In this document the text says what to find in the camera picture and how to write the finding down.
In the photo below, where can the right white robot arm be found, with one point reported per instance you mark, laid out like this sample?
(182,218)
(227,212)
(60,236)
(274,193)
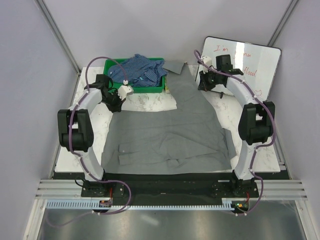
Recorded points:
(256,126)

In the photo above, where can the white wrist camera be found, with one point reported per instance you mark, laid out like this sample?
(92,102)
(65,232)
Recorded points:
(124,91)
(206,63)

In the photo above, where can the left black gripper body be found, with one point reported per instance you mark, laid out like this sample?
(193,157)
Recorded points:
(113,101)

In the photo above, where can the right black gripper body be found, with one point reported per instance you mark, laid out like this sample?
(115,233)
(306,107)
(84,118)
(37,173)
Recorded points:
(209,79)

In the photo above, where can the green paperback book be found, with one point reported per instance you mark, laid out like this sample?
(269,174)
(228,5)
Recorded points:
(166,88)

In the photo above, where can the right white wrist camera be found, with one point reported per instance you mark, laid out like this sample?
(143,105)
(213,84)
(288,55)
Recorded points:
(206,63)

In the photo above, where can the white slotted cable duct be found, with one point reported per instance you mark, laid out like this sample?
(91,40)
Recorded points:
(100,205)

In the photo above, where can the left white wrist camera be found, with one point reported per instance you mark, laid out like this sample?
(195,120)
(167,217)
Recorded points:
(124,91)

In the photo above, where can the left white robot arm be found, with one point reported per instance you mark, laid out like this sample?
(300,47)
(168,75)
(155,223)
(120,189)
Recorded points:
(75,130)

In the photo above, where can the white dry-erase board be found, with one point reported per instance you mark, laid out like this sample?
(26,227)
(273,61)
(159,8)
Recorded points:
(258,63)

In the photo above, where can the grey long sleeve shirt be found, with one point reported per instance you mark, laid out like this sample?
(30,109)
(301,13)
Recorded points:
(188,139)

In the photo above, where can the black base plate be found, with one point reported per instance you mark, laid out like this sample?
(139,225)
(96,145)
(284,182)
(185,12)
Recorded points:
(190,189)

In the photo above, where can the blue checked shirt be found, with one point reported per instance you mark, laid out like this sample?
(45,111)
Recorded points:
(139,70)

